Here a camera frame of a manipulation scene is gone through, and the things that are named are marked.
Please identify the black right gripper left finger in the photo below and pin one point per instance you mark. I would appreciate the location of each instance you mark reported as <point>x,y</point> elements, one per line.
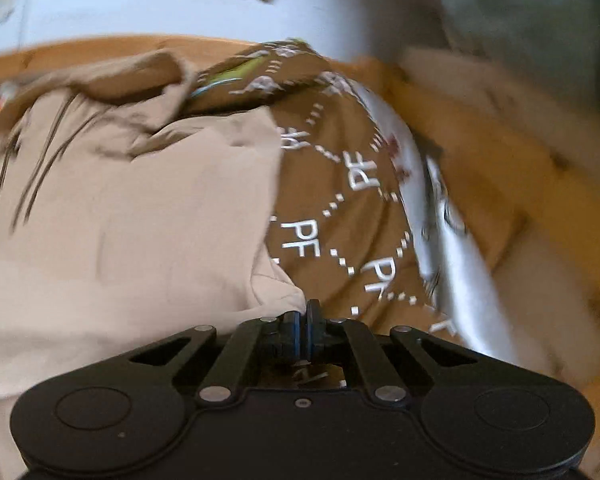
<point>284,335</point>

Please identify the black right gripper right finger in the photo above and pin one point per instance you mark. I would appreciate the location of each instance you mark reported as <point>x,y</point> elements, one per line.
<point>320,337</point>

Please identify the beige trench coat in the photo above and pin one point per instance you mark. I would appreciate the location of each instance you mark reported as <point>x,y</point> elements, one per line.
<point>122,223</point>

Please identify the brown patterned PF blanket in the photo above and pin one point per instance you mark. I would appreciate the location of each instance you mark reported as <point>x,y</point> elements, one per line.
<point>344,224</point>

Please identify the grey curtain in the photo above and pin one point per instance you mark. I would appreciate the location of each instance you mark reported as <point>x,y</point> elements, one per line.
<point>554,42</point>

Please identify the wooden bed frame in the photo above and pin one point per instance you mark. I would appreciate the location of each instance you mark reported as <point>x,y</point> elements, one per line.
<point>455,147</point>

